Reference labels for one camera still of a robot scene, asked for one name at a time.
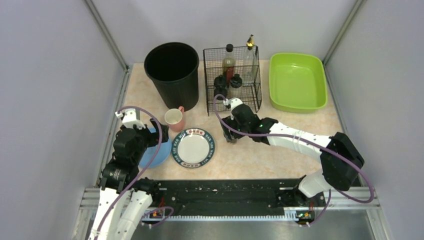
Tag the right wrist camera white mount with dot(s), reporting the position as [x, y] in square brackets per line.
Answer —
[232, 103]

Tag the black plastic waste bin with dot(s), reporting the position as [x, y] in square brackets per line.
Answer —
[173, 69]

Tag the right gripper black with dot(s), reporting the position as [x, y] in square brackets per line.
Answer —
[230, 129]

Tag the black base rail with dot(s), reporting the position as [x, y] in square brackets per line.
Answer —
[237, 199]

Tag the white plate with blue rim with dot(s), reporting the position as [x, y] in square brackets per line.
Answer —
[193, 148]

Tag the dark sauce bottle black cap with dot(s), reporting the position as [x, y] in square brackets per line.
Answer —
[228, 64]

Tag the clear glass bottle gold cap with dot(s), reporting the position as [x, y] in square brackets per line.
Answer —
[250, 61]

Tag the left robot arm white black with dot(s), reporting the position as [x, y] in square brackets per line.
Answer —
[123, 197]

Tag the pink ceramic mug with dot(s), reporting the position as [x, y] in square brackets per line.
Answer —
[175, 119]

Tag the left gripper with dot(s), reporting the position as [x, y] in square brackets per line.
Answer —
[158, 133]

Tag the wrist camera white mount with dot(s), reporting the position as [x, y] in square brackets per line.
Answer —
[130, 118]
[232, 103]

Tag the blue plastic plate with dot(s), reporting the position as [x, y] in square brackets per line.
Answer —
[148, 149]

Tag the black wire mesh rack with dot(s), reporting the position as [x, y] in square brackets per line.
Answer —
[251, 93]

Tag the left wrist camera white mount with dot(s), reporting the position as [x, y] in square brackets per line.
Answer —
[130, 118]

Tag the green plastic basin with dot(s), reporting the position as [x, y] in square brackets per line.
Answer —
[297, 83]

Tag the spice jar black lid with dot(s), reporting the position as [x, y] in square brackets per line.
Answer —
[236, 84]
[220, 82]
[220, 93]

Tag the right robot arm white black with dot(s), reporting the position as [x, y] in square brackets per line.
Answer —
[340, 160]

